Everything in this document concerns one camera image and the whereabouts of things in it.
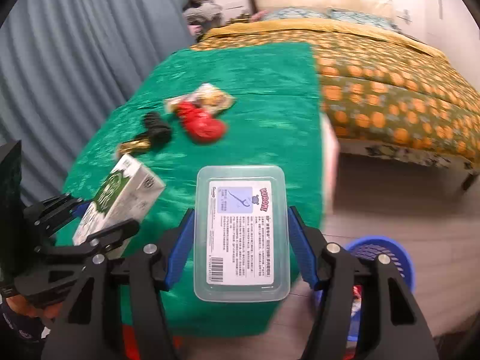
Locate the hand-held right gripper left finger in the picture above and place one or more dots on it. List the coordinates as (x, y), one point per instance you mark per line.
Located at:
(180, 255)

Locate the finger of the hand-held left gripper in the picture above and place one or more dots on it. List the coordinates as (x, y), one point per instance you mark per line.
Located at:
(56, 213)
(93, 243)

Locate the crumpled red wrapper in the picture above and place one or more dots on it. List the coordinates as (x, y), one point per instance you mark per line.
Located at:
(202, 125)

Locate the white wardrobe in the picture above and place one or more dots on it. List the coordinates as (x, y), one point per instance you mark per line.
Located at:
(450, 15)

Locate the person's left hand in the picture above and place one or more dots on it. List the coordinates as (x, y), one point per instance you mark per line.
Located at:
(37, 309)

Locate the person's left forearm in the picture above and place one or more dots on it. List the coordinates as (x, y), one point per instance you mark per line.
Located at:
(18, 328)

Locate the black net wrapper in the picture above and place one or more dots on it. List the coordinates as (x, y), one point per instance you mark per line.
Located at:
(157, 129)

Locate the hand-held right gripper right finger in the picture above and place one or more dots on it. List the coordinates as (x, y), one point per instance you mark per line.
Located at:
(303, 251)

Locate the blue plastic basket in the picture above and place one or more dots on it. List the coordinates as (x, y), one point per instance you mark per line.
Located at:
(390, 255)

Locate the clear plastic box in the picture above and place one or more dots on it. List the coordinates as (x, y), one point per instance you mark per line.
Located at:
(240, 232)

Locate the beige padded headboard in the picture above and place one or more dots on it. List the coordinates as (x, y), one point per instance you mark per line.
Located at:
(322, 0)

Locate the floral bed skirt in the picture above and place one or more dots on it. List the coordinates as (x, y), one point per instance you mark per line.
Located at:
(420, 157)

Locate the pink garment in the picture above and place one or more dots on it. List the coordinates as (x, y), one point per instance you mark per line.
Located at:
(195, 29)

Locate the gold foil wrapper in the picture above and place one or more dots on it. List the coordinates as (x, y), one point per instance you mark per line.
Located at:
(133, 147)

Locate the green tablecloth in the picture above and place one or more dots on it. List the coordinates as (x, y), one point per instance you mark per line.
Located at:
(255, 135)

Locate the pink cloth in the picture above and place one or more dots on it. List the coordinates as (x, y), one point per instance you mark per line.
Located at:
(259, 15)

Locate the blue-grey curtain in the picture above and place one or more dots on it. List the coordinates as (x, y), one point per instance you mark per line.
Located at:
(75, 63)

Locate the teal patterned pillow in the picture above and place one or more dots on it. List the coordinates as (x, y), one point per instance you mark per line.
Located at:
(363, 18)
(296, 14)

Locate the pile of clothes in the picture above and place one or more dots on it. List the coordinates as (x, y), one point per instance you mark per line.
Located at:
(202, 11)

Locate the white green milk carton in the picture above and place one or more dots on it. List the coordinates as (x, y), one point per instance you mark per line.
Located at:
(123, 191)

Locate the orange patterned quilt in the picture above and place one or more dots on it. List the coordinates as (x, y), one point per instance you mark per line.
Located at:
(393, 97)

